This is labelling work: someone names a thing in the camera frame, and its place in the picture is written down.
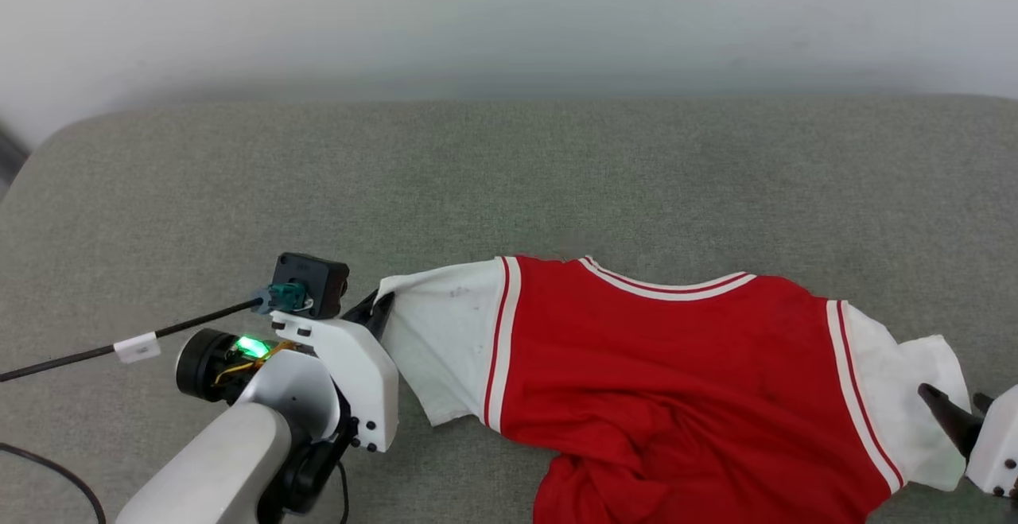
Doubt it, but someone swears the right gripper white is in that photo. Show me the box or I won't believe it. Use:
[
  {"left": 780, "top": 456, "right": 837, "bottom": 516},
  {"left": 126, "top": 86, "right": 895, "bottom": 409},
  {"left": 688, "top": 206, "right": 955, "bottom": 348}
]
[{"left": 918, "top": 382, "right": 1018, "bottom": 498}]

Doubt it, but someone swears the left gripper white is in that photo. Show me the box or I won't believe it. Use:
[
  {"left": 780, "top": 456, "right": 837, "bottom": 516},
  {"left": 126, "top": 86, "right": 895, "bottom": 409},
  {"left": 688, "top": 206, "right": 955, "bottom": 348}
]
[{"left": 270, "top": 290, "right": 400, "bottom": 455}]

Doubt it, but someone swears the red basketball jersey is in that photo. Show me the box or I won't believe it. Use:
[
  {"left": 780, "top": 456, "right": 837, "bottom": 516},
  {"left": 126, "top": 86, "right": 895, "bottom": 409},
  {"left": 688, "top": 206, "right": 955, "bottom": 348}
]
[{"left": 374, "top": 254, "right": 973, "bottom": 524}]

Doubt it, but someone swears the grey fabric sofa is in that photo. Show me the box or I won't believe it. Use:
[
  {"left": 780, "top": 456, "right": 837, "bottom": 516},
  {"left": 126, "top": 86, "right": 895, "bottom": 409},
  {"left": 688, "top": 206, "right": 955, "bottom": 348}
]
[{"left": 0, "top": 95, "right": 1018, "bottom": 524}]

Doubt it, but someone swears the left camera cable teal plug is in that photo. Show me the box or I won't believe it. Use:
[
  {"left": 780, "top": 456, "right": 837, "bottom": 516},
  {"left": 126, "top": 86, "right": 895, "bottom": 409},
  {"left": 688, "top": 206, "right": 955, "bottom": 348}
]
[{"left": 0, "top": 281, "right": 313, "bottom": 383}]

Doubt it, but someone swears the white cable label tag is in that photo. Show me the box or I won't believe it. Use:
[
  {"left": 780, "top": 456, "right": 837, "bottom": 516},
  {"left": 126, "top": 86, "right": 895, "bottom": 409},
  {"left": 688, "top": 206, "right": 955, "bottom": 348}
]
[{"left": 114, "top": 332, "right": 161, "bottom": 363}]

